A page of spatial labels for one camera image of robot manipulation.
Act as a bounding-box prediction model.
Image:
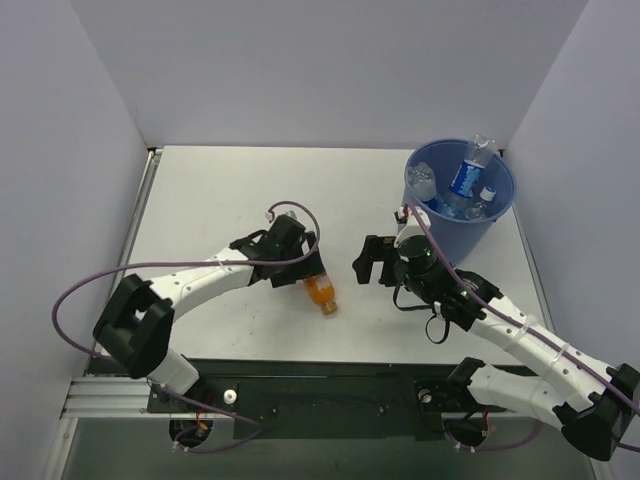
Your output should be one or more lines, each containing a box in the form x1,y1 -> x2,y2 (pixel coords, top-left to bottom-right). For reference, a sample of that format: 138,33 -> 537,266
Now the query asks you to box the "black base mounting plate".
144,357 -> 507,442

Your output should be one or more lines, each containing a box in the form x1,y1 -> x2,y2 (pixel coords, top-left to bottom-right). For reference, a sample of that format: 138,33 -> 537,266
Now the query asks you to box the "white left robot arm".
93,214 -> 321,412

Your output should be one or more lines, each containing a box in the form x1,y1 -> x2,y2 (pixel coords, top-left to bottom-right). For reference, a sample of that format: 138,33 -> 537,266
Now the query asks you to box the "orange juice bottle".
303,273 -> 338,315

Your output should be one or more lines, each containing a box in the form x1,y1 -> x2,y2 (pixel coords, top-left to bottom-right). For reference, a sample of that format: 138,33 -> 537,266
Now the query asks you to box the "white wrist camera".
265,210 -> 298,223
394,205 -> 431,248

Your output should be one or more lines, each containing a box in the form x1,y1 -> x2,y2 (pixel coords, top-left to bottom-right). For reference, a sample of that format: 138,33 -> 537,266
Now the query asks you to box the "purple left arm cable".
52,200 -> 321,455

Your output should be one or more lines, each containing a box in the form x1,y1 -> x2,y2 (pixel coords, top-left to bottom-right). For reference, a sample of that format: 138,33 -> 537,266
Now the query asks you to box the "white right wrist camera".
394,205 -> 431,248

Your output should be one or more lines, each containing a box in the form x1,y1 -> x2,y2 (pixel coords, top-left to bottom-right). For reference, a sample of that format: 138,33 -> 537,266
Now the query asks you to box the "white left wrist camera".
265,210 -> 298,223

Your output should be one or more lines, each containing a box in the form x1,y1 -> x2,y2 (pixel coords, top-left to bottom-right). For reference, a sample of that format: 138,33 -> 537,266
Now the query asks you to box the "blue plastic bin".
403,139 -> 516,265

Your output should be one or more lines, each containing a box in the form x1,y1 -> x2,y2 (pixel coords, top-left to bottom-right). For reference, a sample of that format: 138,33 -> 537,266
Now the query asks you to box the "clear bottle white cap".
464,186 -> 496,221

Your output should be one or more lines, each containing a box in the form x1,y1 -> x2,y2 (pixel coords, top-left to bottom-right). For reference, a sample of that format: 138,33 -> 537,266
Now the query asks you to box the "large Pepsi bottle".
407,162 -> 440,211

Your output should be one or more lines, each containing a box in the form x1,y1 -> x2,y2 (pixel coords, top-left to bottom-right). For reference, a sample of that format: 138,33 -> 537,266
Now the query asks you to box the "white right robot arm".
352,235 -> 639,461

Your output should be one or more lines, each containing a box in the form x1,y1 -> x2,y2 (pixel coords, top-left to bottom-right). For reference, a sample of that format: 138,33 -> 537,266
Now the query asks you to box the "black strap loop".
424,314 -> 451,346

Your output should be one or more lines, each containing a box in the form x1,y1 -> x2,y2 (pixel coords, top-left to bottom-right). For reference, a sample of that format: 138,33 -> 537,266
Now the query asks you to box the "small Pepsi bottle blue cap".
440,134 -> 498,218

